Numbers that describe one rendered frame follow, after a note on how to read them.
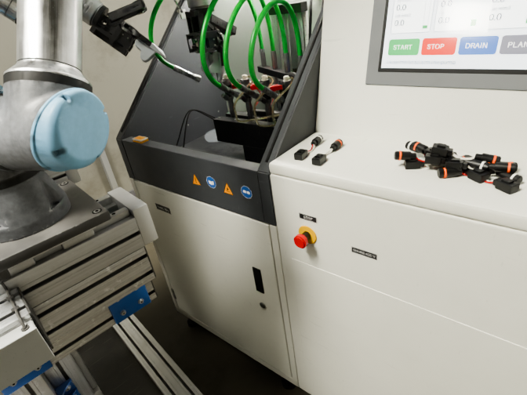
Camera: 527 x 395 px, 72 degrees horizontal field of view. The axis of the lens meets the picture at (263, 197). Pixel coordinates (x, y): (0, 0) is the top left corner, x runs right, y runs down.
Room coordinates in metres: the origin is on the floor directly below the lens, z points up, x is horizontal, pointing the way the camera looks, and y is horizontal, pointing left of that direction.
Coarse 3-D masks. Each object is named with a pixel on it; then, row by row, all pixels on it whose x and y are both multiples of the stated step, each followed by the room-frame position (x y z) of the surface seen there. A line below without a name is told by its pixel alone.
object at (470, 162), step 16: (416, 144) 0.70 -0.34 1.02; (400, 160) 0.67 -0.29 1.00; (416, 160) 0.66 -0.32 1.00; (432, 160) 0.64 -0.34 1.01; (448, 160) 0.62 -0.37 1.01; (464, 160) 0.62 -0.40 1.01; (480, 160) 0.60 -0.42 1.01; (496, 160) 0.59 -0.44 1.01; (448, 176) 0.60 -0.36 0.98; (480, 176) 0.57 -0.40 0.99; (512, 176) 0.55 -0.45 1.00; (512, 192) 0.52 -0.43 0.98
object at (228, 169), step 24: (144, 144) 1.16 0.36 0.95; (168, 144) 1.13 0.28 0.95; (144, 168) 1.19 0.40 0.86; (168, 168) 1.09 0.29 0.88; (192, 168) 1.00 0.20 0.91; (216, 168) 0.93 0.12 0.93; (240, 168) 0.87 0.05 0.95; (192, 192) 1.03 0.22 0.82; (216, 192) 0.95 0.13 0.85; (240, 192) 0.88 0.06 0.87
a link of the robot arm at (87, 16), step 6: (84, 0) 1.19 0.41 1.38; (90, 0) 1.20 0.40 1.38; (96, 0) 1.21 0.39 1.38; (84, 6) 1.18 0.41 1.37; (90, 6) 1.19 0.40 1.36; (96, 6) 1.20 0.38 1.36; (84, 12) 1.19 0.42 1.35; (90, 12) 1.18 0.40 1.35; (84, 18) 1.19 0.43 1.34; (90, 18) 1.19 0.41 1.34; (90, 24) 1.21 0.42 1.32
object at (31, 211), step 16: (16, 176) 0.56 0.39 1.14; (32, 176) 0.58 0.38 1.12; (48, 176) 0.62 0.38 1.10; (0, 192) 0.54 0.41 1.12; (16, 192) 0.55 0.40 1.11; (32, 192) 0.56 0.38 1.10; (48, 192) 0.59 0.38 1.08; (64, 192) 0.63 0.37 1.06; (0, 208) 0.53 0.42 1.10; (16, 208) 0.54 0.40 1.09; (32, 208) 0.55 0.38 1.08; (48, 208) 0.56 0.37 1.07; (64, 208) 0.59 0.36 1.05; (0, 224) 0.54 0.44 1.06; (16, 224) 0.53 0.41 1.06; (32, 224) 0.54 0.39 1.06; (48, 224) 0.55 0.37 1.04; (0, 240) 0.52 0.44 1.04; (16, 240) 0.52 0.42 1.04
